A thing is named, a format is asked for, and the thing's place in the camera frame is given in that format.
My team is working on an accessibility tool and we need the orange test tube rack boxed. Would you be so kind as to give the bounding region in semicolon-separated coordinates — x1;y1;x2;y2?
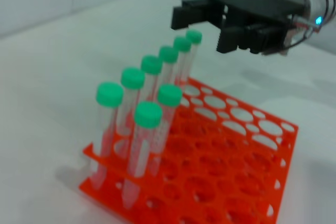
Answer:
78;77;300;224

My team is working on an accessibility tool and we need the right gripper cable with connector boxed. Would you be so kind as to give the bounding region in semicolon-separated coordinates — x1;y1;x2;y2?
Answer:
285;15;325;57

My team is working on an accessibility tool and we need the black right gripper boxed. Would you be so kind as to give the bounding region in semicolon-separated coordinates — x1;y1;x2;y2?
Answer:
171;0;303;56

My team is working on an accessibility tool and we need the green-capped clear test tube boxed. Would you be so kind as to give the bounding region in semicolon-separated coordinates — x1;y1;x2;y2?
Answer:
181;29;203;88
173;37;192;86
141;55;163;104
121;101;163;210
89;81;124;191
157;46;179;88
115;67;146;156

